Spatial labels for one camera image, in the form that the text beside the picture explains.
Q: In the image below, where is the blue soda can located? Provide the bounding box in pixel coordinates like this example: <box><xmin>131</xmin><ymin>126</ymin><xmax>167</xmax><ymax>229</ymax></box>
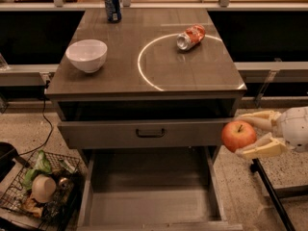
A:
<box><xmin>104</xmin><ymin>0</ymin><xmax>121</xmax><ymax>23</ymax></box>

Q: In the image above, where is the black wire basket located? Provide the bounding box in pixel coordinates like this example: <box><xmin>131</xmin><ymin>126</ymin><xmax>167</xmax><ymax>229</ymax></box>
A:
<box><xmin>1</xmin><ymin>150</ymin><xmax>83</xmax><ymax>231</ymax></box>

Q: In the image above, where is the beige cup in basket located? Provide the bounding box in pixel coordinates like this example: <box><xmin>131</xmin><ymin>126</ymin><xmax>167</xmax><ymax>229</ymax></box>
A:
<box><xmin>32</xmin><ymin>174</ymin><xmax>57</xmax><ymax>203</ymax></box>

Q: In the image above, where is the black metal chair leg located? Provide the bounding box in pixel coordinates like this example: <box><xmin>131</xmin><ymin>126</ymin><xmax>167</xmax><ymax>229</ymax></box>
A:
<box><xmin>250</xmin><ymin>159</ymin><xmax>308</xmax><ymax>231</ymax></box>

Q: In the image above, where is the grey drawer cabinet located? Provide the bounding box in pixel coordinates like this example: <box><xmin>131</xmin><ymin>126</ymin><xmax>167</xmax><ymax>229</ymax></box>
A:
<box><xmin>44</xmin><ymin>7</ymin><xmax>248</xmax><ymax>231</ymax></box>

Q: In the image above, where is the white bowl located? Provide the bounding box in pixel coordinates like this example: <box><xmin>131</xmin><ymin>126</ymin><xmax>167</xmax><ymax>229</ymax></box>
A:
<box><xmin>65</xmin><ymin>39</ymin><xmax>108</xmax><ymax>73</ymax></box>

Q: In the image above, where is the red apple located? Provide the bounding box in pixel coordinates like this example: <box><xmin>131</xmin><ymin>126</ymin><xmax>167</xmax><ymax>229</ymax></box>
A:
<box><xmin>221</xmin><ymin>120</ymin><xmax>257</xmax><ymax>152</ymax></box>

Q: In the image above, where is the closed drawer with handle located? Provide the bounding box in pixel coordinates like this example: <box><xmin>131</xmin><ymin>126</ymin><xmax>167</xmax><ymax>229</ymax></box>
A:
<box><xmin>58</xmin><ymin>118</ymin><xmax>231</xmax><ymax>149</ymax></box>

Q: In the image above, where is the black power cable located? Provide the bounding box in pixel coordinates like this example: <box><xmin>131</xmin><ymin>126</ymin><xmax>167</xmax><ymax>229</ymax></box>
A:
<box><xmin>17</xmin><ymin>79</ymin><xmax>55</xmax><ymax>157</ymax></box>

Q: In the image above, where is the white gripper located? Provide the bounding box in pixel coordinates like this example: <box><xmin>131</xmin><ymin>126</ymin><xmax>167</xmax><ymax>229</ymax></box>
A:
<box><xmin>235</xmin><ymin>107</ymin><xmax>308</xmax><ymax>160</ymax></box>

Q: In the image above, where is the open bottom drawer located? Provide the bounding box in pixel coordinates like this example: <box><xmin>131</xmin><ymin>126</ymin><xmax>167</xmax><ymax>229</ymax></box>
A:
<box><xmin>77</xmin><ymin>147</ymin><xmax>244</xmax><ymax>231</ymax></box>

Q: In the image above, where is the crushed orange soda can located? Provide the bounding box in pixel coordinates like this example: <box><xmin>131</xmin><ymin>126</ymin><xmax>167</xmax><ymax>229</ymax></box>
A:
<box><xmin>176</xmin><ymin>24</ymin><xmax>205</xmax><ymax>51</ymax></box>

